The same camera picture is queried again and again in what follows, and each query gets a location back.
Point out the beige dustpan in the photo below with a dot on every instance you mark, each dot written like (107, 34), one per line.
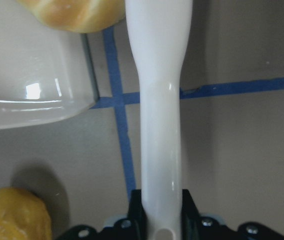
(46, 75)

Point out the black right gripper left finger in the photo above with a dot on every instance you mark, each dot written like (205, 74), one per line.
(136, 211)

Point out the white hand brush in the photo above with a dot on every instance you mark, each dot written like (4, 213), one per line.
(158, 33)

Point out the yellow toy bread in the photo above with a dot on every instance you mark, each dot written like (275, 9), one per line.
(23, 216)

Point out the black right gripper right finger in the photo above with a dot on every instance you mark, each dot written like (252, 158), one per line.
(189, 210)

